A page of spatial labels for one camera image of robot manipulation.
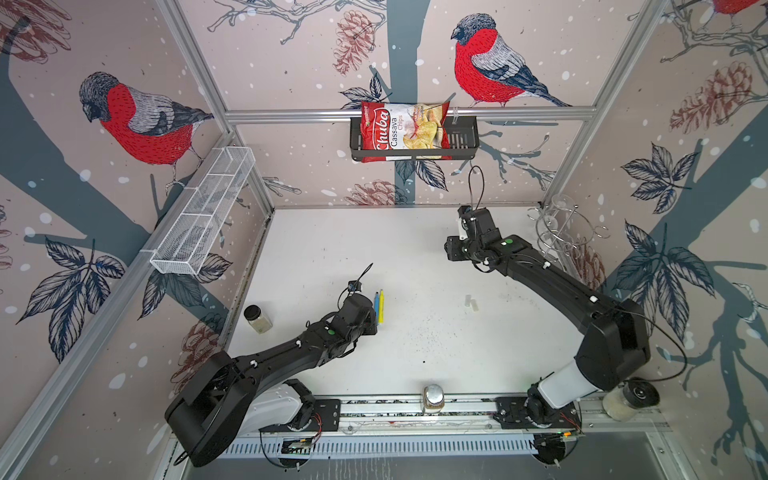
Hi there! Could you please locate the blue pen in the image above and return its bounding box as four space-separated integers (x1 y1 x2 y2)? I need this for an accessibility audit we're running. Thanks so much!
373 291 380 321

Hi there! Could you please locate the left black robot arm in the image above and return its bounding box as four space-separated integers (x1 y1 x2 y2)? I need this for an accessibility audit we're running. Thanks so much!
165 293 378 467

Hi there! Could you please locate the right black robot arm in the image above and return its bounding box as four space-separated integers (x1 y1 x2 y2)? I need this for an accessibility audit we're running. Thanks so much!
444 205 651 428

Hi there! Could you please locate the yellow pen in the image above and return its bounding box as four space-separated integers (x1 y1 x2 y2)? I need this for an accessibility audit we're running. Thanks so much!
376 290 385 324

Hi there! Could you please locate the chrome spiral glass holder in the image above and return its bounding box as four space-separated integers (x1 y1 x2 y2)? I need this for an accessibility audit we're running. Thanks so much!
527 194 611 290

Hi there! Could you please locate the small jar black lid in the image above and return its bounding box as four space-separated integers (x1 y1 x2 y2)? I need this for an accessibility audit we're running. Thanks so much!
243 304 273 334

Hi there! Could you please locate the red cassava chips bag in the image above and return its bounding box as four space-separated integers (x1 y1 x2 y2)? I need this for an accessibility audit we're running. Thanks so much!
360 102 450 153

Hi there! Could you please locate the right jar black lid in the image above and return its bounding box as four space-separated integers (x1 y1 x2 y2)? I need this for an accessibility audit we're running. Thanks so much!
602 378 660 422

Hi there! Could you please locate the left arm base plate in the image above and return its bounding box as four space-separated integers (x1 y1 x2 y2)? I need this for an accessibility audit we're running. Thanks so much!
260 399 341 433

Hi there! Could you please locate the black wire basket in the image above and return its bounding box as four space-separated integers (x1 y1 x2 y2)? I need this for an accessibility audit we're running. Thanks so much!
349 116 480 163

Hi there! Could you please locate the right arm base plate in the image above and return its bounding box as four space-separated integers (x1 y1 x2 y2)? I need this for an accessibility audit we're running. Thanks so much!
493 396 582 430

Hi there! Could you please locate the white mesh wall shelf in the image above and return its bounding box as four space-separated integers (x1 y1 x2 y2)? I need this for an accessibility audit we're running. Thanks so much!
150 146 255 275

